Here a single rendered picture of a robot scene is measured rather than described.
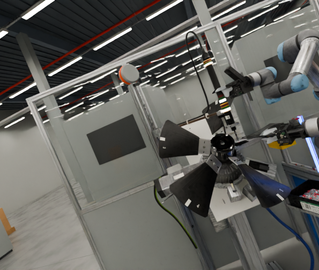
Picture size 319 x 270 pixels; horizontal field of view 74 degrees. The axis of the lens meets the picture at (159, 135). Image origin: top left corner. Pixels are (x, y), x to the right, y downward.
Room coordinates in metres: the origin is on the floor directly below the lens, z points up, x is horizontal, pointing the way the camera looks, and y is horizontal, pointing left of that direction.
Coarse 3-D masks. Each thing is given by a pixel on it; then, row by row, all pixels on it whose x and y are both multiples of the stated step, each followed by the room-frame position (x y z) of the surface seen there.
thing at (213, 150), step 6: (216, 138) 1.09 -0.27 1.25; (222, 138) 1.07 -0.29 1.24; (228, 138) 1.07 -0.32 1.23; (210, 144) 1.07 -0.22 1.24; (216, 144) 1.06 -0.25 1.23; (228, 144) 1.04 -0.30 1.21; (234, 144) 1.03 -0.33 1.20; (210, 150) 1.17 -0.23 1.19; (216, 150) 1.04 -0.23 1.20; (222, 150) 1.04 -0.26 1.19; (228, 150) 1.02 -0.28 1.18; (234, 150) 1.13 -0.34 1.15; (216, 156) 1.07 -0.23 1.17; (222, 156) 1.05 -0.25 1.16; (228, 156) 1.05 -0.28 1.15; (222, 162) 1.10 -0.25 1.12; (228, 162) 1.10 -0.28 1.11
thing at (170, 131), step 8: (168, 120) 1.23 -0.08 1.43; (168, 128) 1.22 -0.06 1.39; (176, 128) 1.19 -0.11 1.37; (160, 136) 1.23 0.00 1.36; (168, 136) 1.21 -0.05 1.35; (176, 136) 1.19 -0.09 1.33; (184, 136) 1.17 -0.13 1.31; (192, 136) 1.15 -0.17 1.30; (160, 144) 1.23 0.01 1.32; (168, 144) 1.21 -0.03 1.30; (176, 144) 1.19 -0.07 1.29; (184, 144) 1.17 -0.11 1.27; (192, 144) 1.15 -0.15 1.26; (160, 152) 1.22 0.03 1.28; (168, 152) 1.21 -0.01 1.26; (176, 152) 1.20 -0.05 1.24; (184, 152) 1.18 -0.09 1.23; (192, 152) 1.17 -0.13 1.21
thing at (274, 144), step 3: (273, 141) 1.39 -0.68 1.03; (276, 141) 1.35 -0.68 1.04; (294, 141) 1.32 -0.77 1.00; (270, 144) 1.44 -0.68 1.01; (273, 144) 1.40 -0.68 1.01; (276, 144) 1.37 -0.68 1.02; (279, 144) 1.33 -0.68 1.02; (291, 144) 1.32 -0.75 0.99; (294, 144) 1.32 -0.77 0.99; (273, 147) 1.42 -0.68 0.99; (276, 147) 1.38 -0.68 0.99; (279, 147) 1.34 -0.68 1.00; (282, 147) 1.32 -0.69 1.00; (285, 147) 1.32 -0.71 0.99
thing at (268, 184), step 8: (240, 168) 0.98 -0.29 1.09; (248, 168) 1.00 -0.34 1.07; (248, 176) 0.94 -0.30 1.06; (256, 176) 0.96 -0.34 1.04; (264, 176) 1.00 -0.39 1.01; (256, 184) 0.91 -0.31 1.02; (264, 184) 0.93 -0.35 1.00; (272, 184) 0.95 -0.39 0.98; (280, 184) 0.97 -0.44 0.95; (256, 192) 0.88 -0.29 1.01; (264, 192) 0.89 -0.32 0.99; (272, 192) 0.90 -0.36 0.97; (280, 192) 0.91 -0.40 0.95; (288, 192) 0.92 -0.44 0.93; (264, 200) 0.86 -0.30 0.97; (272, 200) 0.86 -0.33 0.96; (280, 200) 0.87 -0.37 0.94
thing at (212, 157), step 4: (212, 156) 1.07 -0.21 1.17; (208, 160) 1.05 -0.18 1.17; (212, 160) 1.07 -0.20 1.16; (216, 160) 1.08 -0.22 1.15; (208, 164) 1.05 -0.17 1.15; (212, 164) 1.06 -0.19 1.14; (216, 164) 1.07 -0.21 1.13; (220, 164) 1.09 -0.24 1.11; (212, 168) 1.06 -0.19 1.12; (216, 168) 1.07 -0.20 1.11; (216, 172) 1.07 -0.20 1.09
